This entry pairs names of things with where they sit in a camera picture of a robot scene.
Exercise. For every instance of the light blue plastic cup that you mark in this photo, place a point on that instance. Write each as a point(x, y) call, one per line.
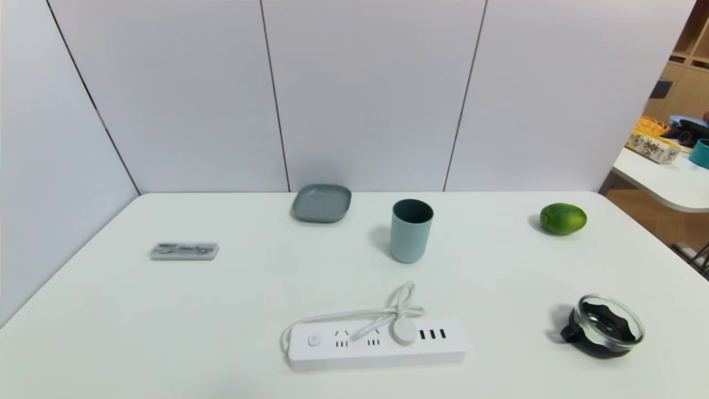
point(410, 238)

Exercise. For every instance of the metal chair frame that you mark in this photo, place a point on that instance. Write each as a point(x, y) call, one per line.
point(692, 256)

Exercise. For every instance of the black round object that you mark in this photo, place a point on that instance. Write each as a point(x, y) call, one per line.
point(689, 133)

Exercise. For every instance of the white side table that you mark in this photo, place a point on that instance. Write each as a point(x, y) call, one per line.
point(664, 180)

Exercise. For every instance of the wooden shelf unit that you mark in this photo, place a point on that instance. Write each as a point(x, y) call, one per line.
point(687, 83)

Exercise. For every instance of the grey flat rectangular pack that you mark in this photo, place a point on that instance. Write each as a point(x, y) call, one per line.
point(184, 251)

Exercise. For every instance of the glass cup with black holder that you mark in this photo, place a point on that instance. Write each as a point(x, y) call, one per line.
point(601, 343)

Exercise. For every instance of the grey square dish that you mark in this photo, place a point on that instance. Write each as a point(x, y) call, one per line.
point(321, 202)

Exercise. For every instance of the teal cup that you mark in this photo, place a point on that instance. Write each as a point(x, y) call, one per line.
point(700, 154)

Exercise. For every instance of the blue plate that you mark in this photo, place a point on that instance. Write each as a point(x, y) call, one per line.
point(684, 118)

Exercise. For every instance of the patterned cardboard box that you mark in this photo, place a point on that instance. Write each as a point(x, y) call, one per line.
point(652, 147)

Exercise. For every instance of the green lime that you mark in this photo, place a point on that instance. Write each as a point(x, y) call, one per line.
point(563, 219)

